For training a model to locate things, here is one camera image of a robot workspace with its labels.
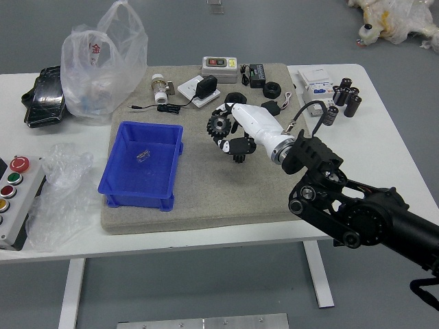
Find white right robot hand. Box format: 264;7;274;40
206;101;295;158

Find big black gear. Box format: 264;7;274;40
207;114;231;138

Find blue plastic box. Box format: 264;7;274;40
97;121;185;210

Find large black hex nut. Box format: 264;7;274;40
224;91;248;106

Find small black hex nut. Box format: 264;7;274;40
262;81;283;99

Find grey push-button control box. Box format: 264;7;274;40
0;156;47;251

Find black power module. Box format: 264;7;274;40
249;63;268;89

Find black power adapter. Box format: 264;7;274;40
194;75;218;100

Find white circuit breaker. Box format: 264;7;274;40
296;67;339;117

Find grey-brown mat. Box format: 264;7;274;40
101;62;316;236

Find brass valve white ends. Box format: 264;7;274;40
150;74;176;105

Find metal floor hatch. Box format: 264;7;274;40
206;0;226;15

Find white plastic bag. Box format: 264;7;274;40
60;0;148;126

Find white table leg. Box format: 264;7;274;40
58;258;86;329
301;241;335;308

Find plastic-wrapped stuffed toy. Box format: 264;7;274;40
346;0;439;54

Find grey metal plate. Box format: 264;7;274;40
116;313;289;329

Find black plastic tray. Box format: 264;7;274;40
21;65;68;130

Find crumpled clear plastic wrap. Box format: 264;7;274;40
25;142;104;253

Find black cube with wires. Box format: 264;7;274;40
261;89;294;117

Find grey switch box red buttons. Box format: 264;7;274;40
200;56;239;84

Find black adapter cable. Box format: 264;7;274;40
127;97;196;115

